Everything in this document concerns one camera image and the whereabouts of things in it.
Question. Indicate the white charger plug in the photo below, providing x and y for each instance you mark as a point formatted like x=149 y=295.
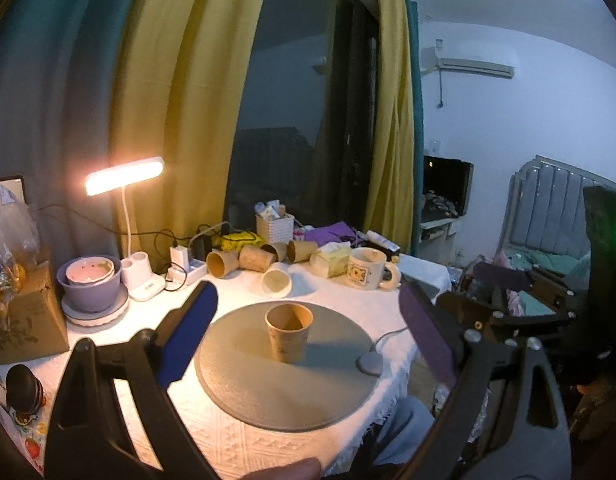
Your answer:
x=178 y=255

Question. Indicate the white power strip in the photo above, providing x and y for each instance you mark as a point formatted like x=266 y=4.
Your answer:
x=188 y=274

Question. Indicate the clear plastic bag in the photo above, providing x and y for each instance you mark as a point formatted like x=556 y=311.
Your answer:
x=8 y=235

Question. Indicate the cardboard box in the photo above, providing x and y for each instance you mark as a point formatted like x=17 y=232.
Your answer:
x=23 y=315

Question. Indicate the strawberry print cloth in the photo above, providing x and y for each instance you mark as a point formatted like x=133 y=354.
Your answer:
x=25 y=440

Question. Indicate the grey round mat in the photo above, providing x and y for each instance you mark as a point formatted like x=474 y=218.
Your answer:
x=248 y=375

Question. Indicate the dark picture frame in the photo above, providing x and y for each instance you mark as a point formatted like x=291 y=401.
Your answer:
x=10 y=187

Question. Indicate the black power adapter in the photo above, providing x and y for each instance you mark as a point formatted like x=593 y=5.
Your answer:
x=203 y=248

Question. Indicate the white paper cup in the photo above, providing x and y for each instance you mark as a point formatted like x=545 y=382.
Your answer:
x=276 y=280

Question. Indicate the white woven basket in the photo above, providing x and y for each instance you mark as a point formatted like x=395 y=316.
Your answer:
x=274 y=229

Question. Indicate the white desk lamp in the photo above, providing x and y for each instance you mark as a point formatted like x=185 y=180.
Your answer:
x=138 y=265

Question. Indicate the purple cloth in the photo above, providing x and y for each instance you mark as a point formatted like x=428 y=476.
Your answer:
x=328 y=233

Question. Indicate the cream ceramic mug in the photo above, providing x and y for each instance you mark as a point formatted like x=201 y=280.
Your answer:
x=369 y=268

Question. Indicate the person's leg in jeans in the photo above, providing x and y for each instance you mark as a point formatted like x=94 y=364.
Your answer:
x=402 y=435

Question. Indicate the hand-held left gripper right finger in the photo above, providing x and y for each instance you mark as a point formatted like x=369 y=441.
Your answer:
x=427 y=335

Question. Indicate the black round case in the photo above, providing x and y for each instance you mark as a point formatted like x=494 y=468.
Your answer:
x=23 y=390

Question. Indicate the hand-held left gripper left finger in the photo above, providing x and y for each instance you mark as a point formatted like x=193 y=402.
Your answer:
x=188 y=330

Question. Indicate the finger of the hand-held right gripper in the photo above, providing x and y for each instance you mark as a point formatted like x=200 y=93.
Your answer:
x=527 y=297
x=482 y=317

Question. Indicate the wide teal curtain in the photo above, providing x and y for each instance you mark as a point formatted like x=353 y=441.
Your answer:
x=53 y=85

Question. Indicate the narrow yellow curtain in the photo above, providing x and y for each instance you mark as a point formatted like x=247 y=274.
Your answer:
x=390 y=125

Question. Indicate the brown paper cup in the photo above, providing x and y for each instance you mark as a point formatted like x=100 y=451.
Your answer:
x=222 y=263
x=257 y=258
x=302 y=251
x=289 y=334
x=277 y=250

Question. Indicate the white side cabinet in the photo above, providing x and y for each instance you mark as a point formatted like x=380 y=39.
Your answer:
x=437 y=230

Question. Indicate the white tube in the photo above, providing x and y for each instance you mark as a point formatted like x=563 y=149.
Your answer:
x=381 y=239

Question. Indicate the white scalloped plate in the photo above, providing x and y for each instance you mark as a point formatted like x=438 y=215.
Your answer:
x=100 y=316

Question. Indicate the white tablecloth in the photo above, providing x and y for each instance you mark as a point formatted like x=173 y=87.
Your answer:
x=248 y=450

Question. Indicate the white air conditioner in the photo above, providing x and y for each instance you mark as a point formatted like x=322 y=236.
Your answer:
x=475 y=62

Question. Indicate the black monitor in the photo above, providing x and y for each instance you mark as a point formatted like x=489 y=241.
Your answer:
x=447 y=180

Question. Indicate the pale yellow tissue box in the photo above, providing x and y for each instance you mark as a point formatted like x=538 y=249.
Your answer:
x=332 y=262

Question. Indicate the person's left hand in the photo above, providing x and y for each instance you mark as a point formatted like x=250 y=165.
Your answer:
x=283 y=470

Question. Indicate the narrow teal curtain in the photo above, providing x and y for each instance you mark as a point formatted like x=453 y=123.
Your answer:
x=415 y=120

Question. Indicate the wide yellow curtain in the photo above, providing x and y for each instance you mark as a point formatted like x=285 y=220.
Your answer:
x=188 y=110

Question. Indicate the grey padded headboard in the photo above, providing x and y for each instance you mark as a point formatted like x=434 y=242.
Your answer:
x=552 y=210

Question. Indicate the purple bowl with pink dish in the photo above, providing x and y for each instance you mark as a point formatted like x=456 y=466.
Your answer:
x=90 y=280

